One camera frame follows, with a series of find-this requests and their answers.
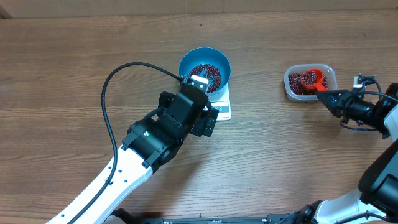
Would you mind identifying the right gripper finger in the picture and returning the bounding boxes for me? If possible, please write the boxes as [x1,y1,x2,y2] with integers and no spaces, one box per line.
[322,100,344,118]
[316,90,353,101]

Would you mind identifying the orange measuring scoop blue handle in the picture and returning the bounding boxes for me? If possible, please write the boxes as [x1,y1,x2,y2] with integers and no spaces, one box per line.
[300,69,327,91]

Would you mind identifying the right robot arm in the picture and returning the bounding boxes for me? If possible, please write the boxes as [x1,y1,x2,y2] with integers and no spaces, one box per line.
[291,83,397,223]

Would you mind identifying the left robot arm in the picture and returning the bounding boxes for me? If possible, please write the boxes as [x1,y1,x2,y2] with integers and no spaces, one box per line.
[50,81,218,223]

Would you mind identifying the white digital kitchen scale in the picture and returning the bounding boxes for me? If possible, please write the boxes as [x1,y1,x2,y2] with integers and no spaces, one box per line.
[208,83,232,121]

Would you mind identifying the red beans in bowl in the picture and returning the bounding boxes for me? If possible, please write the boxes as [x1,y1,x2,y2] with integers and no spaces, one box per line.
[189,64,222,93]

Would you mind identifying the teal plastic bowl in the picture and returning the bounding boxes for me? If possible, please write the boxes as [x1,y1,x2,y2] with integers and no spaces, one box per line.
[178,47,232,92]

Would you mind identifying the clear plastic bean container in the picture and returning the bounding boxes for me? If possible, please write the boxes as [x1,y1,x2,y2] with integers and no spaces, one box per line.
[284,64,338,101]

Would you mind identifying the red beans in container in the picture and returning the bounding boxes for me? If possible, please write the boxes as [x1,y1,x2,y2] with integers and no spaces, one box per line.
[289,73,317,95]

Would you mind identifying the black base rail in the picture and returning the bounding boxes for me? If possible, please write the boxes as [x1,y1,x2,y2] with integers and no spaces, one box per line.
[111,208,298,224]

